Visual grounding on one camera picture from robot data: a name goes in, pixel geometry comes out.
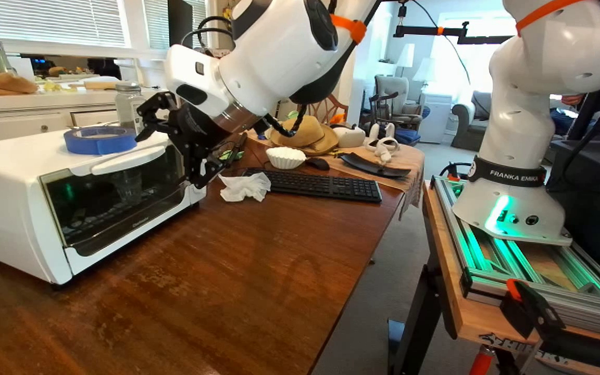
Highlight window blinds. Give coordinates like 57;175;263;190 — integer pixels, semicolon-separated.
0;0;208;51

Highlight crumpled white tissue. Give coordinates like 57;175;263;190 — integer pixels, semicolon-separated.
218;171;272;203

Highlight white paper coffee filter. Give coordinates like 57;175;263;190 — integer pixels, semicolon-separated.
265;146;307;170

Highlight white headset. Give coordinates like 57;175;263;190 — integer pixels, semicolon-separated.
331;123;366;148

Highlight toaster oven door handle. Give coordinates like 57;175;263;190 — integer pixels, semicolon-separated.
90;145;168;177

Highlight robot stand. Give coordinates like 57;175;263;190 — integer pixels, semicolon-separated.
387;174;600;375

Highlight armchair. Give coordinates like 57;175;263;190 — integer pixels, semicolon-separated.
369;75;427;132

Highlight pair of table lamps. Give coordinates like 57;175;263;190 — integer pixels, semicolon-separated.
395;43;437;85

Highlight straw hat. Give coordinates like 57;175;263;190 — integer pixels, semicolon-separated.
270;114;340;156

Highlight glass jar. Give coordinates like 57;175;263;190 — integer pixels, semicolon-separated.
115;83;147;134

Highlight toaster oven door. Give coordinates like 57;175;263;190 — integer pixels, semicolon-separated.
39;143;207;275

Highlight wooden chair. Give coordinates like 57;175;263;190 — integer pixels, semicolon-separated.
307;93;349;126

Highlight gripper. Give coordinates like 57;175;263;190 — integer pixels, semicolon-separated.
134;92;234;190

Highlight red clamp handle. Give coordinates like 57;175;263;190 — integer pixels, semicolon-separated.
468;344;496;375

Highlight white hand controllers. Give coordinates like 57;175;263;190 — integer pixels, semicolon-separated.
365;123;401;165

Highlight black keyboard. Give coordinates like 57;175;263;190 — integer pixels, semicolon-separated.
241;167;383;204

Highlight grey sofa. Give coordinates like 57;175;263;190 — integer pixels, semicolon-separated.
451;91;494;152

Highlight black clamp with orange tip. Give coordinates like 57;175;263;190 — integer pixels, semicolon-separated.
499;278;567;340

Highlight black cable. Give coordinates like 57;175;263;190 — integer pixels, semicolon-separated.
439;161;473;181

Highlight blue tape roll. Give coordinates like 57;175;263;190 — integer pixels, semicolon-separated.
63;126;138;156

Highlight white toaster oven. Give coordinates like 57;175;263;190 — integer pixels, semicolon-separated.
0;127;207;286

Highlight black tray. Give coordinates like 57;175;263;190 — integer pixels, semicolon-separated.
339;152;412;179

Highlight camera on mount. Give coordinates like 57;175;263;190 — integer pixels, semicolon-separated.
393;0;515;46

